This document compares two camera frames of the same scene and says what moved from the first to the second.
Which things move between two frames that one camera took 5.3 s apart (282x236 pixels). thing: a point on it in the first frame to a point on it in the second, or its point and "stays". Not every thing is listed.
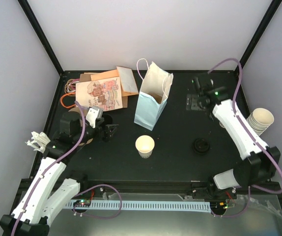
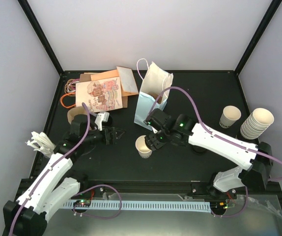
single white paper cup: x=145 y=144 stays
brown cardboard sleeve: x=85 y=77 stays
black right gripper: x=191 y=103 to x=155 y=144
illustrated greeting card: x=103 y=94 stays
